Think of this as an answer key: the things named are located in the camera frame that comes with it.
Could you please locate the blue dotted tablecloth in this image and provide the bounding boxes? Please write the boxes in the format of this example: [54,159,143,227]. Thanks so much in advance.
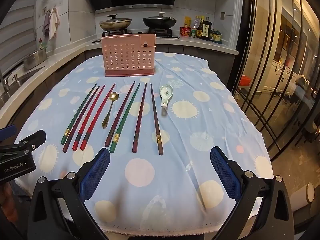
[14,52,274,233]

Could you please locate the white hanging cloth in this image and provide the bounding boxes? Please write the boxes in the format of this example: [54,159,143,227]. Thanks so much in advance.
[49,7,60,40]

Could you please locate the black gas stove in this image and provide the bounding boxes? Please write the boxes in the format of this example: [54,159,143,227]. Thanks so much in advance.
[92,27,180,43]

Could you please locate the red chopstick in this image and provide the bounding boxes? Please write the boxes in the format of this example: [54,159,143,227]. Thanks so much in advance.
[80,83,116,151]
[72,84,107,152]

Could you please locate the brown sauce bottle yellow cap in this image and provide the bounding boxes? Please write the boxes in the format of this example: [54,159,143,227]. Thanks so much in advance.
[196,15,205,38]

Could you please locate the stainless steel pot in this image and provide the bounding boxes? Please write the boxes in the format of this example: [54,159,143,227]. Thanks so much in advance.
[23,49,48,71]

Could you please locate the gold flower spoon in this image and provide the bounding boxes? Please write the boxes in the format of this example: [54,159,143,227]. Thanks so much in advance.
[102,92,118,129]

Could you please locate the purple hanging cloth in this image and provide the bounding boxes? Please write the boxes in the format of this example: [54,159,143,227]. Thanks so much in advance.
[43,10,52,38]

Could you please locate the dark brown chopstick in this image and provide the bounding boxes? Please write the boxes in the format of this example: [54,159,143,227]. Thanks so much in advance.
[149,83,164,155]

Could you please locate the black wok with lid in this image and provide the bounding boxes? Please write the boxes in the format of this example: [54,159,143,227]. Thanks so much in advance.
[142,12,177,29]

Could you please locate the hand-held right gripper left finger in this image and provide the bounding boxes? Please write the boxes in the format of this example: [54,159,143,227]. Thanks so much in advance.
[27,147,112,240]

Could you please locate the metal faucet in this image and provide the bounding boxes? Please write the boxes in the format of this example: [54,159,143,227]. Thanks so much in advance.
[0,71,20,98]

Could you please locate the maroon chopstick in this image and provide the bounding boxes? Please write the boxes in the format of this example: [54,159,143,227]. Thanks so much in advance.
[62,86,100,153]
[104,81,136,148]
[132,82,148,154]

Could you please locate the tall dark soy sauce bottle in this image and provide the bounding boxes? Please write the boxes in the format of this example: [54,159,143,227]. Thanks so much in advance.
[201,17,212,41]

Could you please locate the stainless steel sink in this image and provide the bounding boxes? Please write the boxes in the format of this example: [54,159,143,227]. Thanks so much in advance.
[5,65,45,90]

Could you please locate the small bottles in green tray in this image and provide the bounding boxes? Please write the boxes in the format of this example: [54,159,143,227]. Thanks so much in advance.
[210,29,223,44]

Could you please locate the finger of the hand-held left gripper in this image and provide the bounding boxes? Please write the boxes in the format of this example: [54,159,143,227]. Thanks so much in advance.
[0,126,17,143]
[15,129,47,155]

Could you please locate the window blind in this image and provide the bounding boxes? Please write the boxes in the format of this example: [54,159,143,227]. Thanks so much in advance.
[0,0,38,73]

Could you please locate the beige wok with lid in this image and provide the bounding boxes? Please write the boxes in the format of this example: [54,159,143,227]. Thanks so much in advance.
[99,14,132,32]

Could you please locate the black-framed glass sliding door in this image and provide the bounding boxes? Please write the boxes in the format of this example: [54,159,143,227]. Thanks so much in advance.
[232,0,320,160]

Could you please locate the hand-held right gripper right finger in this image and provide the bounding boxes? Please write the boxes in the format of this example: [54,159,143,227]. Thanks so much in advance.
[210,146,294,240]

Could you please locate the white ceramic soup spoon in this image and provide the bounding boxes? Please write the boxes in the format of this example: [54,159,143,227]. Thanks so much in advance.
[159,85,172,108]

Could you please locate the green chopstick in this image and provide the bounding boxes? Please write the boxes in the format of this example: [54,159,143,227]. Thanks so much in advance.
[60,83,98,145]
[109,83,141,153]

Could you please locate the pink perforated utensil holder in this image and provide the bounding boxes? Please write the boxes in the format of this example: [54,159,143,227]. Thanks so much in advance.
[101,33,157,77]

